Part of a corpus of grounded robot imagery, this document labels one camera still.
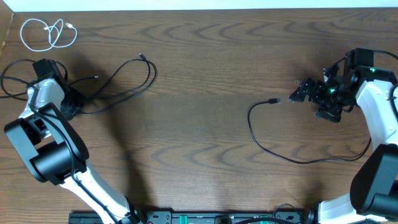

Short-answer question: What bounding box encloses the white cable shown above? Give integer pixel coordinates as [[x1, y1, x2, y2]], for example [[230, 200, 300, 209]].
[[19, 18, 78, 53]]

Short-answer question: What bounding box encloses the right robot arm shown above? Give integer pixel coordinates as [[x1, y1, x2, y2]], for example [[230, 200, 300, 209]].
[[289, 48, 397, 223]]

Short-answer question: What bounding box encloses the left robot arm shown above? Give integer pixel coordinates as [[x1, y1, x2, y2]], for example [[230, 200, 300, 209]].
[[4, 58, 147, 223]]

